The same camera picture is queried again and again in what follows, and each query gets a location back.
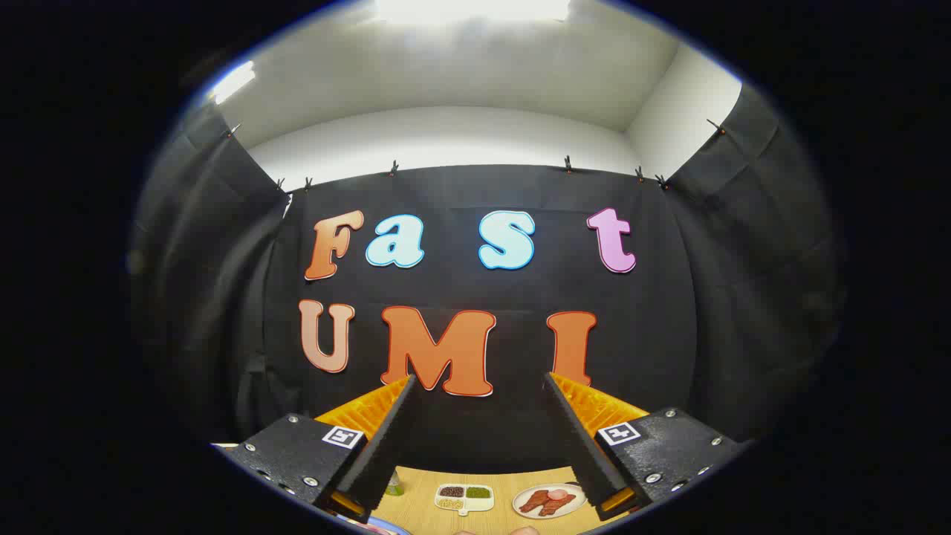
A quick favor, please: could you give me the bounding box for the white divided bean dish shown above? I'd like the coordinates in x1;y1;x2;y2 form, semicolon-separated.
435;483;496;516

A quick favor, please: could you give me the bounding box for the large ceiling light panel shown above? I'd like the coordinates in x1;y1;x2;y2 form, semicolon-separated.
375;0;573;23

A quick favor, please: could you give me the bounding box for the small ceiling light panel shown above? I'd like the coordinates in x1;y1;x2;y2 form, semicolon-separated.
212;62;257;105

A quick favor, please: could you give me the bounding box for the blue round plate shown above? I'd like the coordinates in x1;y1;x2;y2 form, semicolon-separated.
357;516;411;535

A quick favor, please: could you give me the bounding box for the white oval plate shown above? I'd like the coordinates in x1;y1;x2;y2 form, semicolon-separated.
512;484;588;519

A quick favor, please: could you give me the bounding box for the row of black cloth clips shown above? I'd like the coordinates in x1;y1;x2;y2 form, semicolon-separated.
225;119;727;192

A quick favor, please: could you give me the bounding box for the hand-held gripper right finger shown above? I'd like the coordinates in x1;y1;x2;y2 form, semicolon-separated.
542;371;751;522

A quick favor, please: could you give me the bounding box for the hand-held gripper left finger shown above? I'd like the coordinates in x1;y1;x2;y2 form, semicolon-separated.
221;374;418;525

